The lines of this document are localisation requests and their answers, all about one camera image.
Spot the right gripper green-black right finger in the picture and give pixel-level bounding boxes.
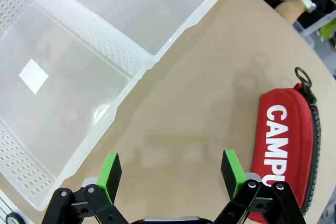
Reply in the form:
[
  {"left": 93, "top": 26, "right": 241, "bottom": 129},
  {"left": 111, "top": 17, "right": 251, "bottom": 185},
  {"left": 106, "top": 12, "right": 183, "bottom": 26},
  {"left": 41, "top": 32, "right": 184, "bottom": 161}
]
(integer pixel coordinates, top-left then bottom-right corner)
[{"left": 212, "top": 149, "right": 307, "bottom": 224}]

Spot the white perforated plastic basket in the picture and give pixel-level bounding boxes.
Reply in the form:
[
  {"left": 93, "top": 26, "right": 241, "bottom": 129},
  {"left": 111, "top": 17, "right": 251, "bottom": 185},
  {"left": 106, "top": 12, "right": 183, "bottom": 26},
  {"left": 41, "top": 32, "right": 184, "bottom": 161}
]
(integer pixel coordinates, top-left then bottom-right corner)
[
  {"left": 19, "top": 0, "right": 238, "bottom": 65},
  {"left": 0, "top": 0, "right": 155, "bottom": 212}
]

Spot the red CAMPUS pencil case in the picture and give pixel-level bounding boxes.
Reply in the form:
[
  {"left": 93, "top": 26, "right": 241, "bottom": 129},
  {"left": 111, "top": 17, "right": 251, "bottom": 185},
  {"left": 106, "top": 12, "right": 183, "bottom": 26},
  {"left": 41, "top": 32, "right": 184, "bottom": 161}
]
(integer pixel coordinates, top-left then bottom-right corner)
[{"left": 248, "top": 66, "right": 322, "bottom": 222}]

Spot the black tape roll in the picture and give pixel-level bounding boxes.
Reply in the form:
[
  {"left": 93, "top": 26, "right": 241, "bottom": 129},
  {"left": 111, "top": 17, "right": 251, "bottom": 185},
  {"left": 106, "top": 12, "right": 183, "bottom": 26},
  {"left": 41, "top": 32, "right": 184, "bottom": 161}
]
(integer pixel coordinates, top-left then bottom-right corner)
[{"left": 5, "top": 212, "right": 25, "bottom": 224}]

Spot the white paper label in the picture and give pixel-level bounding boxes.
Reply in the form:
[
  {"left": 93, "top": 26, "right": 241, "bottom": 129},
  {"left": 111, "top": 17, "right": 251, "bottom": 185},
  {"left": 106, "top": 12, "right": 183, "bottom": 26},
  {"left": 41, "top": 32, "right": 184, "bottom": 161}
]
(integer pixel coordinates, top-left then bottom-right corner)
[{"left": 18, "top": 58, "right": 50, "bottom": 95}]

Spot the silver wristwatch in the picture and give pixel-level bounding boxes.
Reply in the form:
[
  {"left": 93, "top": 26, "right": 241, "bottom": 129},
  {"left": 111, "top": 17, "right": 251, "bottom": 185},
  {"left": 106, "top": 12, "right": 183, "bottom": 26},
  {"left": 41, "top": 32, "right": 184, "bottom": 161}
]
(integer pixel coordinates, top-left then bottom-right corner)
[{"left": 297, "top": 0, "right": 318, "bottom": 14}]

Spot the person's left hand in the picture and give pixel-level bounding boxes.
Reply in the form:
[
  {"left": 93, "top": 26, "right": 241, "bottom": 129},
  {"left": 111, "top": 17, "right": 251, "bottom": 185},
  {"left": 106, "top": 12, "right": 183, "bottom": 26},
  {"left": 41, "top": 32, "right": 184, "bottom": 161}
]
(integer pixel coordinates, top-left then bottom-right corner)
[{"left": 274, "top": 0, "right": 307, "bottom": 25}]

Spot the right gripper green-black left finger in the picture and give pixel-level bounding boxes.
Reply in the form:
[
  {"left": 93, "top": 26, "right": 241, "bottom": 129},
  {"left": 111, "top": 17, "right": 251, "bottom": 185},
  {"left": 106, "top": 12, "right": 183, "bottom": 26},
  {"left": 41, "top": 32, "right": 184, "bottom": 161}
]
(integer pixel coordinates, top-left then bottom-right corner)
[{"left": 41, "top": 152, "right": 128, "bottom": 224}]

